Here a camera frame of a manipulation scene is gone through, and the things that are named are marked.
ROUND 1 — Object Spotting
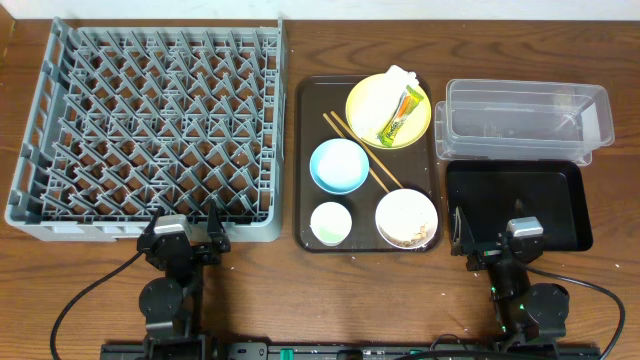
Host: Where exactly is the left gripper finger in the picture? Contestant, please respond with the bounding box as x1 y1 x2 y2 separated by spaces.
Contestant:
141 208 164 239
206 200 231 253

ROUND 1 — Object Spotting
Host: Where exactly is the white bowl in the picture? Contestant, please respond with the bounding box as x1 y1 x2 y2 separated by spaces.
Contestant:
374 189 439 250

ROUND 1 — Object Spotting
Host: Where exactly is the small white cup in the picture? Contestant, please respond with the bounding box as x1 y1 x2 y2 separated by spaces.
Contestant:
310 202 353 246

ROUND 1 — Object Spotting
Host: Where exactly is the light blue bowl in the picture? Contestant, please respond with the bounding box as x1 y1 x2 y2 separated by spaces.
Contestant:
309 138 370 195

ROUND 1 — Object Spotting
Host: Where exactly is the green orange snack wrapper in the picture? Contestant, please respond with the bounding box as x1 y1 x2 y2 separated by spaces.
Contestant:
377 85 424 147

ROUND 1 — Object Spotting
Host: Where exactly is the white napkin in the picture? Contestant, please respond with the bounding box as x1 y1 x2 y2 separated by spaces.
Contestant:
347 65 419 138

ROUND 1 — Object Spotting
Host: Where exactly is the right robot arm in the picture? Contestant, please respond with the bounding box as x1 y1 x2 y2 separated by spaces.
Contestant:
451 207 570 352

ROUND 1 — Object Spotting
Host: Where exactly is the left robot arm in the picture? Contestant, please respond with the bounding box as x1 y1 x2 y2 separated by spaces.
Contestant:
137 205 231 342

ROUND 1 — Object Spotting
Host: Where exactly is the black waste tray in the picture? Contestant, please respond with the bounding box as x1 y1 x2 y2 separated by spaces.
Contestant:
446 160 593 251

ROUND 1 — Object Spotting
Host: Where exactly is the grey plastic dishwasher rack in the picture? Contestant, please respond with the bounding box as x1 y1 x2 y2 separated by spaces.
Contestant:
5 19 287 242

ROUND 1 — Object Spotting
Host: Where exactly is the clear plastic bin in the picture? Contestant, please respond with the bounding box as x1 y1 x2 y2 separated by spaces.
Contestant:
434 79 615 166

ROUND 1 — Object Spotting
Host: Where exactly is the yellow plate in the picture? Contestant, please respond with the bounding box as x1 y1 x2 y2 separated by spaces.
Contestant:
345 73 431 150

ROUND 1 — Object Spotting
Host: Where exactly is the dark brown serving tray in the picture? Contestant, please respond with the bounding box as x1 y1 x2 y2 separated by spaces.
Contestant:
293 75 444 253

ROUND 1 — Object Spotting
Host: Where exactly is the wooden chopstick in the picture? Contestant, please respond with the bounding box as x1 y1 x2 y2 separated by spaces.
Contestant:
330 111 404 188
322 113 389 193

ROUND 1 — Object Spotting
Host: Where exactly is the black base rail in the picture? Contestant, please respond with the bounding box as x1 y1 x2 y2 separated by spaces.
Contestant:
99 341 601 360

